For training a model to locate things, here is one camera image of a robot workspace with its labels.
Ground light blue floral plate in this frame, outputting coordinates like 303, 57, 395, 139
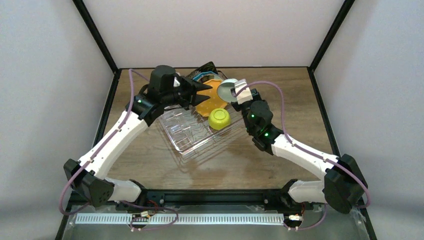
198, 74, 223, 84

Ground orange plate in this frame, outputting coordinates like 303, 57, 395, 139
195, 79, 228, 117

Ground black floral square plate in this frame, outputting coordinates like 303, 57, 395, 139
186, 61, 218, 79

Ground pale green small bowl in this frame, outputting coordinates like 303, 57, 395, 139
216, 78, 238, 103

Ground yellow-green small bowl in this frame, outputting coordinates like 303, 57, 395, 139
208, 108, 232, 131

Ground metal wire dish rack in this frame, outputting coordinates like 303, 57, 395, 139
158, 103, 243, 155

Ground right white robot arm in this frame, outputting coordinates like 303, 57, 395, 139
232, 89, 368, 214

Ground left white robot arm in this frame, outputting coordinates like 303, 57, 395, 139
62, 65, 211, 208

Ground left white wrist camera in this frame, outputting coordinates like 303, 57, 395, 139
173, 77, 181, 88

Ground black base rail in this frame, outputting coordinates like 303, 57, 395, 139
67, 188, 364, 213

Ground left black frame post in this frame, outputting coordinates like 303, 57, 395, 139
72, 0, 119, 74

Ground black frame post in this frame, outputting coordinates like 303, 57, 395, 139
309, 0, 355, 72
72, 0, 119, 74

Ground right black frame post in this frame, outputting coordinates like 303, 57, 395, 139
309, 0, 355, 72

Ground white slotted cable duct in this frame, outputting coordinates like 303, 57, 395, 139
73, 213, 285, 226

